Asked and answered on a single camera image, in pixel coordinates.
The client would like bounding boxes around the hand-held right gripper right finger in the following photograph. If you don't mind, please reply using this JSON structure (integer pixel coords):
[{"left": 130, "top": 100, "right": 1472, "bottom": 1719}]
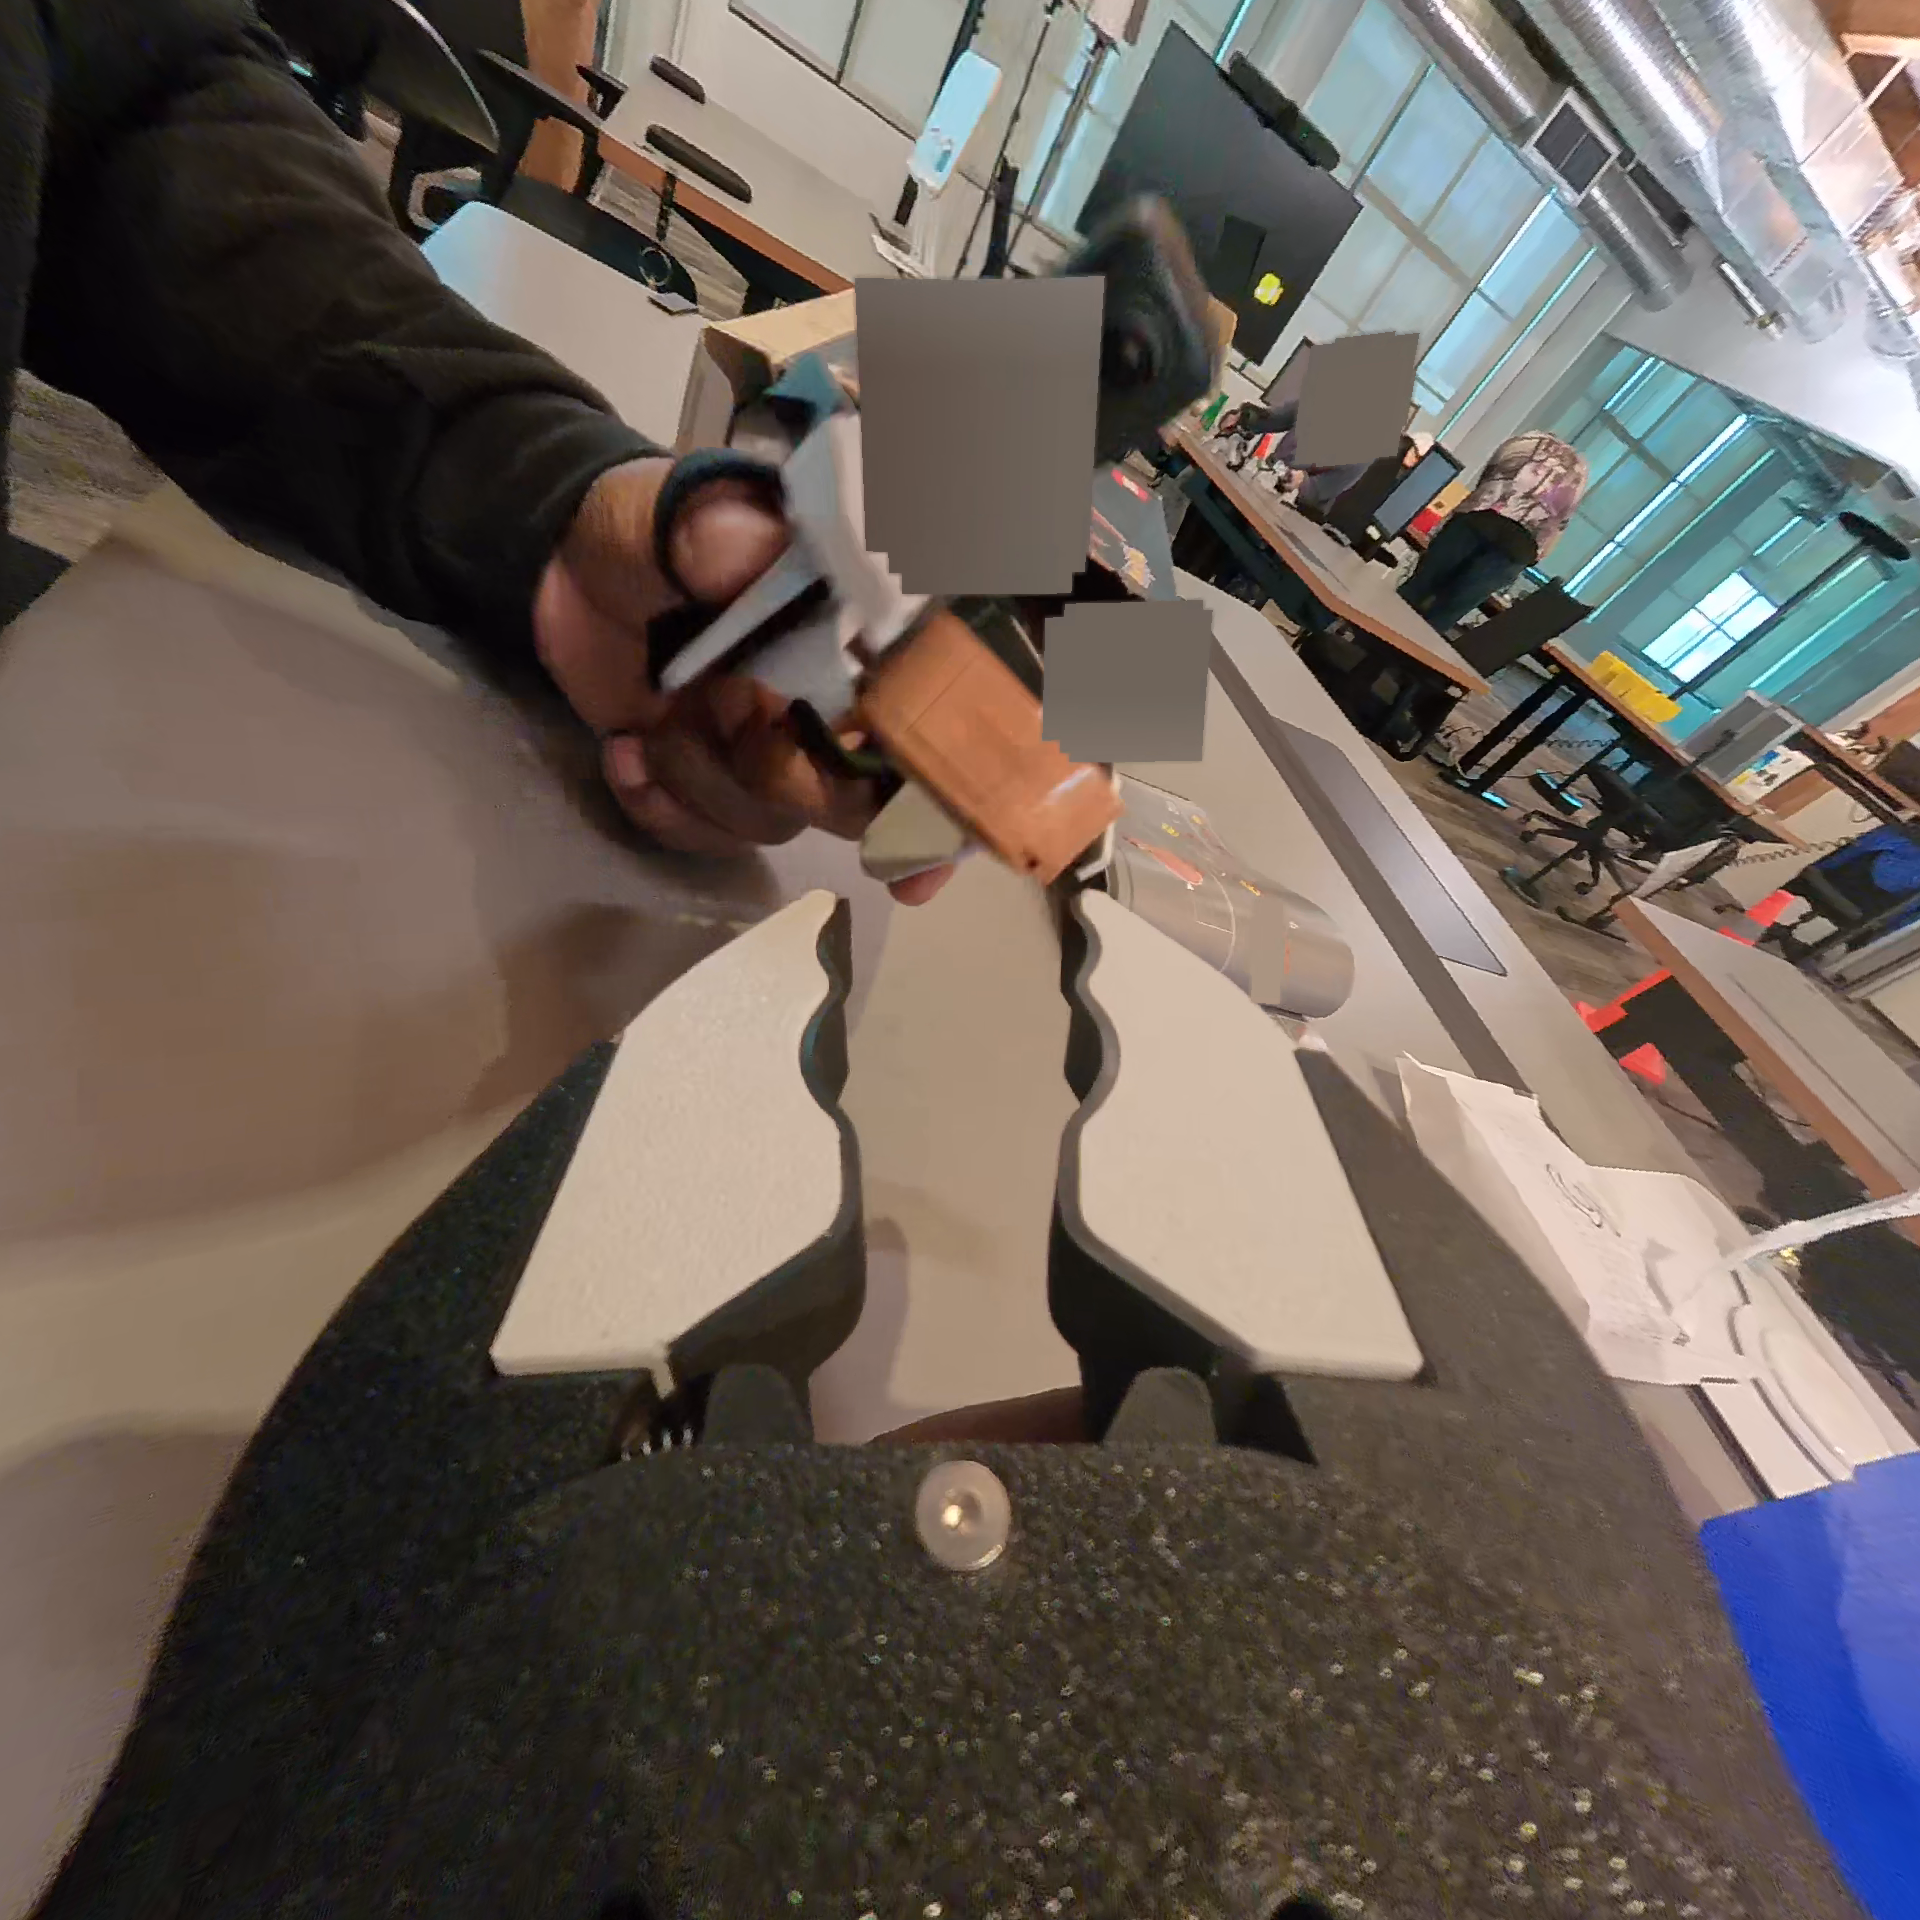
[{"left": 1055, "top": 890, "right": 1425, "bottom": 1381}]

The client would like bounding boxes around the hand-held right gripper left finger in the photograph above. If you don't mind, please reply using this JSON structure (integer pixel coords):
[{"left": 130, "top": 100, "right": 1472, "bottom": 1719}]
[{"left": 489, "top": 890, "right": 866, "bottom": 1381}]

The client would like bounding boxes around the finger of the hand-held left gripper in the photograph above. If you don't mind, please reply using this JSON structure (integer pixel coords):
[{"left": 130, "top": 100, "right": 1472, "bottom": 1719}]
[{"left": 862, "top": 779, "right": 967, "bottom": 883}]

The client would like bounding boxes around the round brown brick assembly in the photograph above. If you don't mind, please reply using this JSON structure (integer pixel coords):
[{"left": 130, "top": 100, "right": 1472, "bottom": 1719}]
[{"left": 847, "top": 616, "right": 1125, "bottom": 890}]

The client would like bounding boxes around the grey desk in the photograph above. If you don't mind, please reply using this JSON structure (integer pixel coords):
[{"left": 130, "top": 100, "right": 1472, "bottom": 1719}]
[{"left": 0, "top": 453, "right": 1414, "bottom": 1920}]

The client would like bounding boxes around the person's left hand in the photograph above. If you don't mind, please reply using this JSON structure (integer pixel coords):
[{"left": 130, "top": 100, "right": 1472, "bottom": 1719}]
[{"left": 536, "top": 447, "right": 967, "bottom": 906}]

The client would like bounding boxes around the large black television screen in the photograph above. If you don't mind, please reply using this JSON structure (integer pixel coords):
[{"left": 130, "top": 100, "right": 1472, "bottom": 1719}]
[{"left": 1076, "top": 25, "right": 1363, "bottom": 310}]

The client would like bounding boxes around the grey instruction booklet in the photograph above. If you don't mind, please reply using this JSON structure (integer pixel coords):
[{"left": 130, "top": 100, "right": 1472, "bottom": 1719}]
[{"left": 1107, "top": 764, "right": 1353, "bottom": 1025}]

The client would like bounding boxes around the long wooden table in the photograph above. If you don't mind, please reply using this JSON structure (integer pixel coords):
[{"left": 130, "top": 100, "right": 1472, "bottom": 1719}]
[{"left": 1153, "top": 403, "right": 1497, "bottom": 708}]

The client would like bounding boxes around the black computer monitor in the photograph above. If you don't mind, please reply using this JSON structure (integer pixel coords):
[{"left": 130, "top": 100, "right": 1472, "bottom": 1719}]
[{"left": 1369, "top": 447, "right": 1470, "bottom": 546}]

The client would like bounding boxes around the light grey table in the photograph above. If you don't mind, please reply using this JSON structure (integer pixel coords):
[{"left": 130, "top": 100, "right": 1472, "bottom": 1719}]
[{"left": 1153, "top": 541, "right": 1773, "bottom": 1505}]

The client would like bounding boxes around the cardboard box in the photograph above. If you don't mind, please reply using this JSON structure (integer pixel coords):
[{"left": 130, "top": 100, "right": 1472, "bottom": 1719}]
[{"left": 679, "top": 286, "right": 876, "bottom": 460}]

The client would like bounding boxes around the black office chair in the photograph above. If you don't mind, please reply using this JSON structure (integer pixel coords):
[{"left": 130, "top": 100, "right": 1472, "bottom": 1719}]
[{"left": 377, "top": 0, "right": 717, "bottom": 301}]

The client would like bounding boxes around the row of blue plastic bins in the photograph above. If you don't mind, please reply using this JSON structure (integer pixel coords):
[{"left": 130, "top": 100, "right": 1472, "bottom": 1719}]
[{"left": 1699, "top": 1453, "right": 1920, "bottom": 1920}]

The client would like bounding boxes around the silver ventilation duct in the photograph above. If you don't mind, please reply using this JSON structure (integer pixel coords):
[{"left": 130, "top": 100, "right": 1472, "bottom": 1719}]
[{"left": 1408, "top": 0, "right": 1920, "bottom": 345}]

